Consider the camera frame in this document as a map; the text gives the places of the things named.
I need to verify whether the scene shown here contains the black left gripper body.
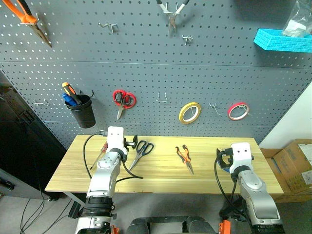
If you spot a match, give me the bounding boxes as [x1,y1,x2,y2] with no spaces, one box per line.
[123,137,135,154]

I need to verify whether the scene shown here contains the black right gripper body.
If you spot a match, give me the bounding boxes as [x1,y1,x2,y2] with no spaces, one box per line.
[224,148,234,169]

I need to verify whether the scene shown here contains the black handled scissors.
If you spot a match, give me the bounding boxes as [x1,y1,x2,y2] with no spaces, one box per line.
[128,140,155,171]

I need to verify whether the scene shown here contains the red handled screwdriver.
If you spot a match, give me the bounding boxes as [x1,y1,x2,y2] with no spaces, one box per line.
[90,142,108,171]

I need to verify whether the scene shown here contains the small orange black pliers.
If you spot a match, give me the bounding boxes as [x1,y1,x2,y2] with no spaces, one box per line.
[175,144,195,175]

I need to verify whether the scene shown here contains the grey metal pegboard wall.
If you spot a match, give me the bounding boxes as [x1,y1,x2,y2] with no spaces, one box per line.
[0,0,312,150]

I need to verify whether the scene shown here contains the plain cardboard box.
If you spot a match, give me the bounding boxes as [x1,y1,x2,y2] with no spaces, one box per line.
[260,147,312,203]

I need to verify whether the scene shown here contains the red tape roll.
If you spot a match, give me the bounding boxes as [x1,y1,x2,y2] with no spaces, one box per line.
[228,102,250,121]

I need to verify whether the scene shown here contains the yellow tape roll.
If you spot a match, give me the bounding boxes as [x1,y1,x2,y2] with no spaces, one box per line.
[178,102,202,124]

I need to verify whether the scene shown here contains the black plastic cup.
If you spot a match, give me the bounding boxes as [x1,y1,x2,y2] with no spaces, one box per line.
[64,94,96,129]

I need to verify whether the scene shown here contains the printed cardboard box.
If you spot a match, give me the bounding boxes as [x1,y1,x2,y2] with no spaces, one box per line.
[273,138,312,195]

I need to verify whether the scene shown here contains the metal table leg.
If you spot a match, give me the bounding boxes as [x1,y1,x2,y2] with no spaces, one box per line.
[62,192,86,208]

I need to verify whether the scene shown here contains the dark rounded shape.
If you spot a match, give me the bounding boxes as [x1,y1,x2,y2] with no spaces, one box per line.
[126,217,151,234]
[186,216,215,234]

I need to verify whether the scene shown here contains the orange black screwdriver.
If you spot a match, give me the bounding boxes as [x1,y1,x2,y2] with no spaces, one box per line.
[61,82,83,105]

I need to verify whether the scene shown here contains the black crossbar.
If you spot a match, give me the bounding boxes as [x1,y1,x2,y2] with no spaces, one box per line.
[146,215,193,224]

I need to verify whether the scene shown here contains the black cabinet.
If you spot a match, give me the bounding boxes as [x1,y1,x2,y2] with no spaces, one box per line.
[0,70,68,200]

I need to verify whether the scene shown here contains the silver double pegboard hook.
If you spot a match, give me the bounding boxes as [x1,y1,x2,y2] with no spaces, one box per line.
[97,21,118,34]

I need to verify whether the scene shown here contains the blue plastic basket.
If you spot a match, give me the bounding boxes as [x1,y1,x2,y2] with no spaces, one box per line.
[253,28,312,53]

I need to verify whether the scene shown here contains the clear plastic bag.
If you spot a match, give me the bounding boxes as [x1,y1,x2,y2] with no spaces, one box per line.
[282,0,312,39]

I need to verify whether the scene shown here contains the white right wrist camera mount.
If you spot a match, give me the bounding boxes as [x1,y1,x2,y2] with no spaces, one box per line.
[230,142,254,173]

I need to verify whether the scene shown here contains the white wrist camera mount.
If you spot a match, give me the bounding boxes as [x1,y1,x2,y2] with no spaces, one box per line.
[230,142,254,173]
[106,126,126,154]

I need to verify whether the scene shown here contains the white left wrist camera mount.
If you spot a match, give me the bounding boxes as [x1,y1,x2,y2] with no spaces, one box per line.
[106,126,126,154]

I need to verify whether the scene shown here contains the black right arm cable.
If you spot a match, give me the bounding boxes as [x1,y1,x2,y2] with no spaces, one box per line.
[214,148,247,220]

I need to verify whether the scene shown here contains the red handled scissors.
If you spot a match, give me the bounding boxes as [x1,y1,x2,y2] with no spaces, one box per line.
[112,89,137,120]

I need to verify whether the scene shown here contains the blue handled tool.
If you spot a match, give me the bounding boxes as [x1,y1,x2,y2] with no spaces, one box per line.
[62,92,78,107]

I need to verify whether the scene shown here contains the thin black floor cable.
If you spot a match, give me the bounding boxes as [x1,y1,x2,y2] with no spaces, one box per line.
[20,192,74,234]

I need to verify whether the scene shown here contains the white handled pliers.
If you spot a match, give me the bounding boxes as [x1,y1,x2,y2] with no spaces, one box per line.
[156,0,191,38]

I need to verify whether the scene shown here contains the large orange handled pliers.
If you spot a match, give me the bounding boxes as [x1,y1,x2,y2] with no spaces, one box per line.
[2,0,53,48]

